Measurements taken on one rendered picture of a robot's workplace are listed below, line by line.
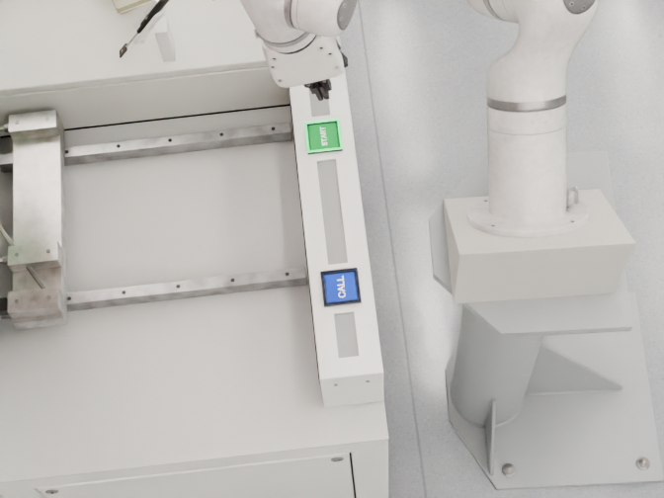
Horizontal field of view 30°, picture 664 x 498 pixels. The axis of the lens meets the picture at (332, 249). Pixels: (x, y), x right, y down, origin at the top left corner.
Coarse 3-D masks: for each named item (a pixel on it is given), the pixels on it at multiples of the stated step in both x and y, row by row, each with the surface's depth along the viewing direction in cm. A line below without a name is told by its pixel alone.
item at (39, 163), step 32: (32, 160) 206; (32, 192) 204; (64, 192) 206; (32, 224) 201; (64, 224) 204; (64, 256) 201; (32, 288) 197; (64, 288) 198; (32, 320) 194; (64, 320) 196
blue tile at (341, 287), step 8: (352, 272) 186; (328, 280) 186; (336, 280) 186; (344, 280) 186; (352, 280) 186; (328, 288) 185; (336, 288) 185; (344, 288) 185; (352, 288) 185; (328, 296) 185; (336, 296) 185; (344, 296) 185; (352, 296) 185
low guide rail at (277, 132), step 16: (240, 128) 211; (256, 128) 210; (272, 128) 210; (288, 128) 210; (96, 144) 210; (112, 144) 210; (128, 144) 210; (144, 144) 210; (160, 144) 210; (176, 144) 210; (192, 144) 210; (208, 144) 211; (224, 144) 211; (240, 144) 212; (0, 160) 210; (64, 160) 211; (80, 160) 211; (96, 160) 212; (112, 160) 212
